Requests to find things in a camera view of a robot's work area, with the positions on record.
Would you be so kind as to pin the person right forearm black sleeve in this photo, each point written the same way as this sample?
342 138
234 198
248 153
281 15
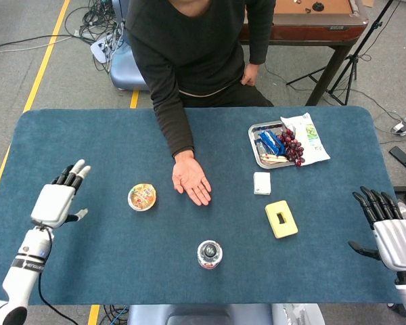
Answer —
174 128

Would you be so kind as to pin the black smartphone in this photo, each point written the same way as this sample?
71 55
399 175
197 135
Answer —
402 157

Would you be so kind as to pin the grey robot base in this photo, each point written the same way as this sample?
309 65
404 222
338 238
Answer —
223 315

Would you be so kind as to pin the blue grey chair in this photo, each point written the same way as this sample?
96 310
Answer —
125 72

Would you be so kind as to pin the cream snack stick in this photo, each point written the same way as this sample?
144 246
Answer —
274 156
275 161

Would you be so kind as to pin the white green snack bag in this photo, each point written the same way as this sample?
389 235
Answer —
313 139

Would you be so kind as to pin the metal rectangular tray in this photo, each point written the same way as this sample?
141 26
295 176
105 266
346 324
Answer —
253 135

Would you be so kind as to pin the person torso black sweater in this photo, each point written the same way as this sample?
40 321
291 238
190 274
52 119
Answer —
189 44

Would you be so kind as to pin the person left hand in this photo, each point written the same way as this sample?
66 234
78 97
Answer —
250 74

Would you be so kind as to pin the person black trousers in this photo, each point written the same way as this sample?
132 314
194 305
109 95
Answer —
230 96

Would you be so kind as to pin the person right hand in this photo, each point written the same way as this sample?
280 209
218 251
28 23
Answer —
189 176

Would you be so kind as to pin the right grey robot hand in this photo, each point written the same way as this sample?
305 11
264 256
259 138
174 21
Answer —
397 240

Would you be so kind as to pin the small white box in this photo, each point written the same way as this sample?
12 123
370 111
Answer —
262 183

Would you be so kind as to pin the round snack cup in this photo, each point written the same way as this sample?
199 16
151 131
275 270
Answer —
142 197

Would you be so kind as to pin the small black round object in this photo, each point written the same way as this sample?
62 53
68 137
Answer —
317 5

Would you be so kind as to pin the yellow sponge with hole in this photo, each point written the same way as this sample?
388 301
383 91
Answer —
289 223

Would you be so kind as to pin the person left forearm black sleeve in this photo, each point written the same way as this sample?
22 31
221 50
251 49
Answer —
262 34

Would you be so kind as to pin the blue snack packet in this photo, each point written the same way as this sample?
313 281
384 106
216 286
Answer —
270 142

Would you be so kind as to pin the blue felt table mat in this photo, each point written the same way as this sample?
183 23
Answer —
105 257

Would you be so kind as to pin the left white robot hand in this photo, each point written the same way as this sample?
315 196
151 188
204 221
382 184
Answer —
52 203

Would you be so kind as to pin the pink drink bottle black cap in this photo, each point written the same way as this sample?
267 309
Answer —
209 254

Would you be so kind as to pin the white power strip with plugs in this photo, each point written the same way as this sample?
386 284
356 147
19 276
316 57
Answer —
99 49

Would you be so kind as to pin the brown wooden game table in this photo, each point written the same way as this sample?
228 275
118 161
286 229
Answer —
325 28

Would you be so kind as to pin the red grape bunch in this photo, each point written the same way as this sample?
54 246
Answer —
292 147

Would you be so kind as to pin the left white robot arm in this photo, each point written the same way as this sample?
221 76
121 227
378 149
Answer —
23 271

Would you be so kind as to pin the black tripod stand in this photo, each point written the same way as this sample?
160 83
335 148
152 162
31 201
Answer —
350 67

